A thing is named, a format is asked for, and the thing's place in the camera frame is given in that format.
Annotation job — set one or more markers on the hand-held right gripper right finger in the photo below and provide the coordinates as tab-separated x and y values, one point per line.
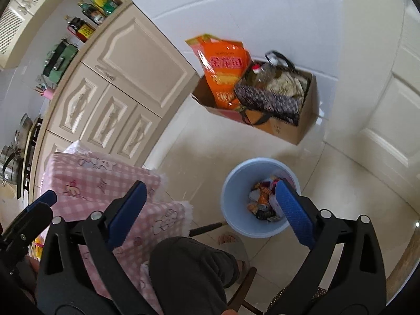
292	210

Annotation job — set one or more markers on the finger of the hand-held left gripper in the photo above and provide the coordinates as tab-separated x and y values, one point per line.
29	223
42	199

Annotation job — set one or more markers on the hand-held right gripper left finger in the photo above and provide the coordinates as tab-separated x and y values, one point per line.
129	210

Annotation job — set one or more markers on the yellow snack packet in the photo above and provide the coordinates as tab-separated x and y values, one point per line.
38	247

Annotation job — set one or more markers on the pile of wrappers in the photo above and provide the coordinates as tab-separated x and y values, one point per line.
262	200

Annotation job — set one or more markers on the blue plastic bin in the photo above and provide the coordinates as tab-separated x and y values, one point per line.
239	190

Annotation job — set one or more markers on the black gas stove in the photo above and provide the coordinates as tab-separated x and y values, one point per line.
29	157

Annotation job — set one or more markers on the pink checkered tablecloth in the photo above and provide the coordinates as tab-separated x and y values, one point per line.
98	177

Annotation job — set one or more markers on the steel cooking pot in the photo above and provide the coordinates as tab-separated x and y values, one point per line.
8	165

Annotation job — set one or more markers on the grey slipper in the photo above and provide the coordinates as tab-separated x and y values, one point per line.
236	249

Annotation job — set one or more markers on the black metal rod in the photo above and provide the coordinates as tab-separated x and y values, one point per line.
206	229

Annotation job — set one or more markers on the brown cardboard box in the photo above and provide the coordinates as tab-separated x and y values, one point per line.
288	129

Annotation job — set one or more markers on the person's leg in dark trousers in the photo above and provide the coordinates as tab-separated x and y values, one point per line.
190	272

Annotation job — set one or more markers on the pink utensil cup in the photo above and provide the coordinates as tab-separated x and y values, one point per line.
49	94

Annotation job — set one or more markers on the black patterned tote bag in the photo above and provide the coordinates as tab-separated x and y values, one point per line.
265	103

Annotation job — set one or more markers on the clear oil bottle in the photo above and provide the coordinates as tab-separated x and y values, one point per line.
262	73

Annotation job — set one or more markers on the green countertop appliance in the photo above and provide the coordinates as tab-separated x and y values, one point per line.
62	60

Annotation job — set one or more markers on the cream kitchen cabinet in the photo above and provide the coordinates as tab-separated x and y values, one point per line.
141	62

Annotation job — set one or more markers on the orange rice bag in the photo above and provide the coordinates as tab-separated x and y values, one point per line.
224	69

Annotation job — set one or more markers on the cream panel door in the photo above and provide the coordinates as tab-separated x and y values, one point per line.
387	82

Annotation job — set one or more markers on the dark soy sauce bottle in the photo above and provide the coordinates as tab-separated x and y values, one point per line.
82	30

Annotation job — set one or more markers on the dark green glass bottle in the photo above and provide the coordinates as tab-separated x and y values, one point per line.
93	12

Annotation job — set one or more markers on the yellow green oil bottle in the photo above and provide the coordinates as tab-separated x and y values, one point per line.
101	0

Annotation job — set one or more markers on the cream upper wall cabinet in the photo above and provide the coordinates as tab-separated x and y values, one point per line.
29	10

